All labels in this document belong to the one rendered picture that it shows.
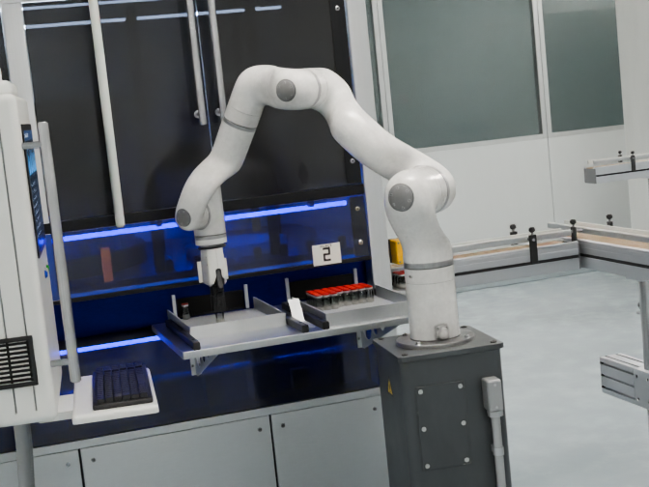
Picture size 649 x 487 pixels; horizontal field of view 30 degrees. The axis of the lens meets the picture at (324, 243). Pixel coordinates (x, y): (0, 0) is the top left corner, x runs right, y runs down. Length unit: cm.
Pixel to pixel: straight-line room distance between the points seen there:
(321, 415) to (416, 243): 90
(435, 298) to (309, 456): 91
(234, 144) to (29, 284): 66
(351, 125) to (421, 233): 32
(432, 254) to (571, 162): 625
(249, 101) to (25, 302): 76
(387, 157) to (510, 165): 595
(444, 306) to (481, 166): 589
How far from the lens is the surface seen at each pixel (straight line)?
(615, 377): 398
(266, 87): 300
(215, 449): 354
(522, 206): 891
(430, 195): 281
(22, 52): 336
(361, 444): 366
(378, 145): 291
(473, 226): 875
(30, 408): 286
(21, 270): 281
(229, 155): 312
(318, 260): 352
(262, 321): 322
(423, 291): 288
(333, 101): 301
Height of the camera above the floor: 147
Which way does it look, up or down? 7 degrees down
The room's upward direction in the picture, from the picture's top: 6 degrees counter-clockwise
